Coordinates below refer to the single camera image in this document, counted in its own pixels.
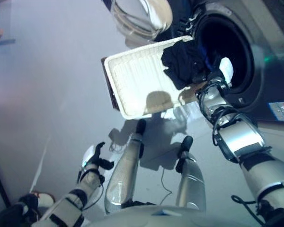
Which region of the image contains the silver robot leg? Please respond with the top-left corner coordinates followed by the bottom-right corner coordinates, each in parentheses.
top-left (104, 119), bottom-right (148, 215)
top-left (175, 135), bottom-right (207, 213)

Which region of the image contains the brown wooden stool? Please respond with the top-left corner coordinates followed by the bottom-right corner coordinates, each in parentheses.
top-left (101, 57), bottom-right (121, 111)

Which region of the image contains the grey robot torso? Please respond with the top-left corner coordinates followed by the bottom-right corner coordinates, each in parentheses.
top-left (84, 202), bottom-right (271, 227)

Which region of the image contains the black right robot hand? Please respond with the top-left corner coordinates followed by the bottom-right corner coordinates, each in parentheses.
top-left (191, 57), bottom-right (234, 84)

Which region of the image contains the white slatted laundry basket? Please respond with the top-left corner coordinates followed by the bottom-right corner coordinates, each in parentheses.
top-left (103, 35), bottom-right (197, 119)

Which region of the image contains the silver right robot leg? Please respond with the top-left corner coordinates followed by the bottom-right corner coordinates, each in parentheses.
top-left (175, 135), bottom-right (207, 213)

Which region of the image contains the colourful energy label sticker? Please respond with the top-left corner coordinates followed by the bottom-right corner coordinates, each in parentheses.
top-left (268, 101), bottom-right (284, 122)

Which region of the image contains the white board with black edge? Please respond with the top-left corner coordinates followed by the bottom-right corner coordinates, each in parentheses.
top-left (0, 155), bottom-right (12, 208)

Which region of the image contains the round glass washing machine door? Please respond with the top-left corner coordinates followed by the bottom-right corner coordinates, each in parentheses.
top-left (110, 0), bottom-right (174, 43)

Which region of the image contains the silver left robot leg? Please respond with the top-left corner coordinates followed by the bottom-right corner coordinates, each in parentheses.
top-left (104, 119), bottom-right (148, 215)

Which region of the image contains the dark grey washing machine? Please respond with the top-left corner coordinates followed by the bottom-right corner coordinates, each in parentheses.
top-left (155, 0), bottom-right (284, 122)

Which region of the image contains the thin floor cable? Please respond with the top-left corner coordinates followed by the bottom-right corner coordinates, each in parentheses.
top-left (160, 167), bottom-right (174, 202)

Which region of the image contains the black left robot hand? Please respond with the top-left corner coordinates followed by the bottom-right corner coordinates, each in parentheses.
top-left (82, 141), bottom-right (115, 172)

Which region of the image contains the black garment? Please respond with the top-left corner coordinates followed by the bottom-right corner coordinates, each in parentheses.
top-left (161, 40), bottom-right (209, 91)

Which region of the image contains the white red sneaker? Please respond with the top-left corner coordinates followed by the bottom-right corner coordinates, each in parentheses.
top-left (32, 191), bottom-right (57, 209)

